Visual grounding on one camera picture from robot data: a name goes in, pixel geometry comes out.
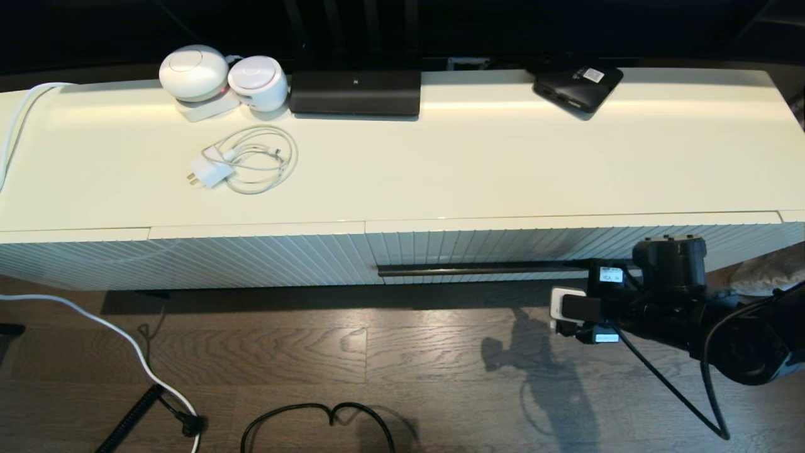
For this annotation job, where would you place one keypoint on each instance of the white wall socket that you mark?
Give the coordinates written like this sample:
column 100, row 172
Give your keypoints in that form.
column 468, row 63

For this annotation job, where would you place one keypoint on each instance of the black set-top box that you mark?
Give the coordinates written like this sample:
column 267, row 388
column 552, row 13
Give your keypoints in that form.
column 575, row 90

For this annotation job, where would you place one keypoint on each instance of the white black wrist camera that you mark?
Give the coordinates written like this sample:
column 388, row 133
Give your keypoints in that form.
column 569, row 308

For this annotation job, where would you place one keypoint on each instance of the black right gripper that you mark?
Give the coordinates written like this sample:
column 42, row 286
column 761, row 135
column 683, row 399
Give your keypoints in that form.
column 613, row 314

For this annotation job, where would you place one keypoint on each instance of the large white round device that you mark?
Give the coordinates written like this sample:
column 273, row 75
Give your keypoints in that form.
column 192, row 73

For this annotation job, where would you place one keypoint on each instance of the white flat box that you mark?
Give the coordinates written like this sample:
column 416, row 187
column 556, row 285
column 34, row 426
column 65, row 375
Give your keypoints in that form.
column 207, row 111

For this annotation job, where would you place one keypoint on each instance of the white ribbed tv cabinet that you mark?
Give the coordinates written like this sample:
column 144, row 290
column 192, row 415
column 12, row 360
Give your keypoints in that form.
column 409, row 176

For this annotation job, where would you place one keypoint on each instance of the small white round device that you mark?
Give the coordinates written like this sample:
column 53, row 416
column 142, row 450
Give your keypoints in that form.
column 258, row 83

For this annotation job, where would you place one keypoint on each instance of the black rectangular speaker bar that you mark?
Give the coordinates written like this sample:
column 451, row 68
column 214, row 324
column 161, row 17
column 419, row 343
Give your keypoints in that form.
column 355, row 93

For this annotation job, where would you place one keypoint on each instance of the beige curtain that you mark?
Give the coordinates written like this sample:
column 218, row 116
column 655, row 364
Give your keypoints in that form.
column 764, row 277

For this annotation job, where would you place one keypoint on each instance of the white charger plug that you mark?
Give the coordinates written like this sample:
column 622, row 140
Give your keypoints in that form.
column 207, row 172

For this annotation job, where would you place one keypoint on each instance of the white cabinet drawer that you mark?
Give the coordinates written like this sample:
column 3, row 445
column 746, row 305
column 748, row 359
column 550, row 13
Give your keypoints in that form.
column 503, row 245

